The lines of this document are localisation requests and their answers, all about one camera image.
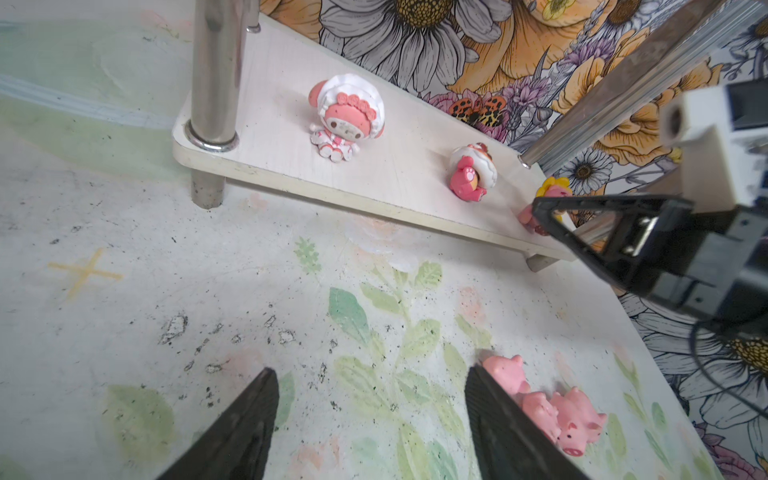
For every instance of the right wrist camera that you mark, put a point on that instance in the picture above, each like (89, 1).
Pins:
(722, 133)

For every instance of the pink bear orange donut toy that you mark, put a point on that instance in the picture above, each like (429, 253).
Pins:
(473, 172)

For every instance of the white two-tier shelf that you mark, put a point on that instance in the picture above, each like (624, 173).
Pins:
(246, 119)

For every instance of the pink pig toy upper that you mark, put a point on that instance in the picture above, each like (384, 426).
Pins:
(508, 373)

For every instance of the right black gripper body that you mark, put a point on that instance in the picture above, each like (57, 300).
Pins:
(711, 266)

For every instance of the pink pig toy left pair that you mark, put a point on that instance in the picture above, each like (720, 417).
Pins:
(543, 414)

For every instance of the pink pig toy middle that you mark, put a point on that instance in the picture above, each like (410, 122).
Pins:
(580, 423)

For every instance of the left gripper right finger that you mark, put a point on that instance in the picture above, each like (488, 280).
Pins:
(507, 443)

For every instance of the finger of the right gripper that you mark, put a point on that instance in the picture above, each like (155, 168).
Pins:
(594, 222)

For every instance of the white hooded pink doll toy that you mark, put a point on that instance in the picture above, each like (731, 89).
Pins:
(350, 110)

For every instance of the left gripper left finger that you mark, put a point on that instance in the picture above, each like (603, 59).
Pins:
(237, 444)

